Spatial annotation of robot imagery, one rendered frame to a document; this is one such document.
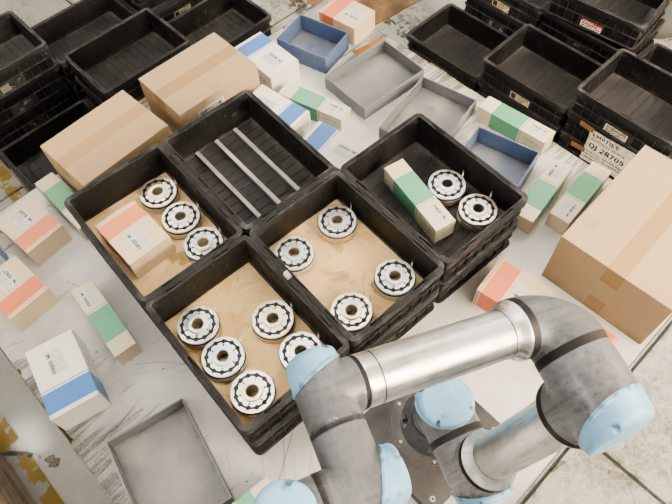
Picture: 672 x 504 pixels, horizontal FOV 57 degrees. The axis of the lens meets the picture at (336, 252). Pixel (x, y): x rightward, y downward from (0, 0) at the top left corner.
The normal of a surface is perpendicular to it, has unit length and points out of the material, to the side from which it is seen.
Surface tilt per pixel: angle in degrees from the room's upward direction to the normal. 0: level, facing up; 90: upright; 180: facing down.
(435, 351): 17
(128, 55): 0
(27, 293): 0
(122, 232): 0
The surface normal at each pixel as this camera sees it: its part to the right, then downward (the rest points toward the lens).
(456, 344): 0.25, -0.46
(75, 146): -0.04, -0.51
